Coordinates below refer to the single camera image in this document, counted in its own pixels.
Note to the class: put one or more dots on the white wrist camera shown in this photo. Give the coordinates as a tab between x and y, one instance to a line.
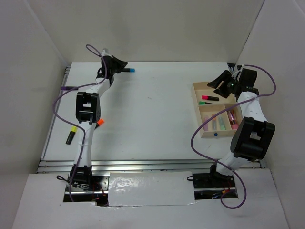
105	52
236	69

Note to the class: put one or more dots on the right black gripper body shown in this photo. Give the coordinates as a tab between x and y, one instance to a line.
230	84

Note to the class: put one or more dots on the wooden compartment tray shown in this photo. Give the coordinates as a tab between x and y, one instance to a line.
201	88

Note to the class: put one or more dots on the pastel lilac highlighter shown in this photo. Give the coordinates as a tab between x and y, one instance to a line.
205	127

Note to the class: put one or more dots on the pink cap black highlighter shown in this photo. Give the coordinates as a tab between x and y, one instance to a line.
210	98

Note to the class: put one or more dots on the blue cap black highlighter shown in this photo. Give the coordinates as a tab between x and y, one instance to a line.
131	70

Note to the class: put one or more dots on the yellow cap black highlighter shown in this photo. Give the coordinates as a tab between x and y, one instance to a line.
71	135

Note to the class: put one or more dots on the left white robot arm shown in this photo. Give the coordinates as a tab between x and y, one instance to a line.
88	113

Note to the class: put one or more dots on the green cap black highlighter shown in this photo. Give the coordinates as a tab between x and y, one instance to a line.
204	103

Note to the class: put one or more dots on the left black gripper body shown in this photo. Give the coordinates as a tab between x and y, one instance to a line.
113	71

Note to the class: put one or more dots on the white front cover plate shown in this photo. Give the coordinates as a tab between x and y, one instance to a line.
150	189

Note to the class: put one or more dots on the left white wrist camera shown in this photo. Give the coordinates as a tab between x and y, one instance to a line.
105	52

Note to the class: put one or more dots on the orange cap black highlighter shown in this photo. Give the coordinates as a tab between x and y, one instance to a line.
99	123

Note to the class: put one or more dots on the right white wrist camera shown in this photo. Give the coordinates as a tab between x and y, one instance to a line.
236	69

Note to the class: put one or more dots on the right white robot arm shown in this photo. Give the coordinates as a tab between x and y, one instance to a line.
254	133

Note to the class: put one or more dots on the pastel green highlighter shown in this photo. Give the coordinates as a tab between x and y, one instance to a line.
221	123

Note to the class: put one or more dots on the purple cap black highlighter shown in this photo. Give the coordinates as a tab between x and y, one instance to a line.
67	88

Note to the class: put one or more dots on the pastel orange cap highlighter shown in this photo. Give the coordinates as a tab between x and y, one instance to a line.
214	124

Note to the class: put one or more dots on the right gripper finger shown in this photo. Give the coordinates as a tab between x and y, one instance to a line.
221	78
222	92

